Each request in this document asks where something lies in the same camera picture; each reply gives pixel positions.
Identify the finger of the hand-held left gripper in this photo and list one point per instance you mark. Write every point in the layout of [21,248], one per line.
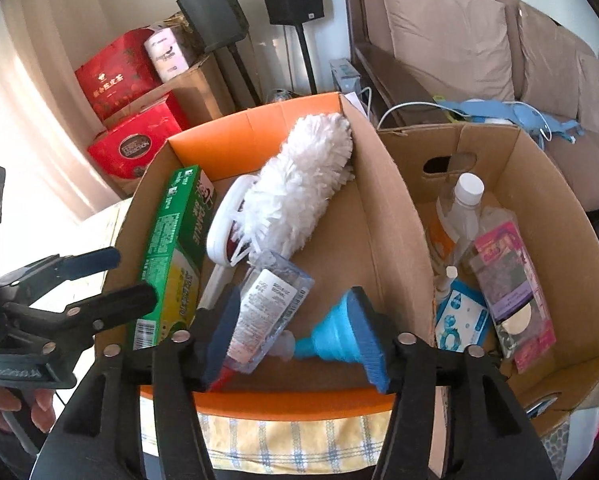
[79,264]
[109,307]

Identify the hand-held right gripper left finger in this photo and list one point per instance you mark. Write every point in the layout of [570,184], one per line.
[224,330]

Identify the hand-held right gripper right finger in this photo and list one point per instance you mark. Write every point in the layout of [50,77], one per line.
[369,340]

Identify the blue silicone funnel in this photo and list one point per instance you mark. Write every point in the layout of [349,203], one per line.
[329,340]

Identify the clear bottle with pink cap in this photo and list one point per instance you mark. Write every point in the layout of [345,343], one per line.
[264,305]

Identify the green toothpaste box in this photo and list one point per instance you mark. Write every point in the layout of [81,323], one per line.
[172,250]

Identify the red and white lint brush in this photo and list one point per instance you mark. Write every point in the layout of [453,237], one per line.
[224,245]

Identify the orange cardboard box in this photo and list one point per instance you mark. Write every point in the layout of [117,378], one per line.
[369,200]

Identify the white fluffy duster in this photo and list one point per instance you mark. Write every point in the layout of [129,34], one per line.
[299,175]

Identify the blue and white packet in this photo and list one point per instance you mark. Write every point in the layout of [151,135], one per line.
[459,320]

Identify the small white bottle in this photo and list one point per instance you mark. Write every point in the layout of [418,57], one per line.
[447,282]

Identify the yellow plaid tablecloth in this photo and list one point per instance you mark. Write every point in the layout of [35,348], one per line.
[279,435]

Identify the red gift bag chocolate print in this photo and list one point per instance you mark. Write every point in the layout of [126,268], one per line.
[134,145]

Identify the pink packaged accessory set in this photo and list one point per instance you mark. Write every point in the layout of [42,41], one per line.
[514,290]

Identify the clear bottle with white cap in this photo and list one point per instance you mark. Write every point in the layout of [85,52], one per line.
[462,215]

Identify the white sheer curtain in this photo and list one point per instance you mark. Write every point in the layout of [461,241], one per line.
[39,85]

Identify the red gift box with Chinese text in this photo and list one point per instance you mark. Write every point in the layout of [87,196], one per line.
[114,77]

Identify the brown cardboard box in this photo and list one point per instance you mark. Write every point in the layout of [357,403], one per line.
[199,90]

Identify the large open cardboard box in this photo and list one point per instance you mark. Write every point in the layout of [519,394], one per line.
[544,200]

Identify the white and pink tissue pack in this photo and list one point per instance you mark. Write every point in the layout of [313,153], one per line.
[165,55]

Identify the black speaker stand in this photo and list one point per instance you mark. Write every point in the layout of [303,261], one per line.
[244,77]
[307,60]

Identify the dark wooden sofa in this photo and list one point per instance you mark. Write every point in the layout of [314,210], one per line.
[374,75]

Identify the blue and white small box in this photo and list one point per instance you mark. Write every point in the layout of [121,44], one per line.
[344,75]

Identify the large brown sofa cushion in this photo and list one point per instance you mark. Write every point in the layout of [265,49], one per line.
[444,35]

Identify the medium brown sofa cushion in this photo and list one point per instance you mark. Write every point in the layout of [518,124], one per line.
[554,65]

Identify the small brown sofa cushion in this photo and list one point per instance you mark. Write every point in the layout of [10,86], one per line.
[593,95]

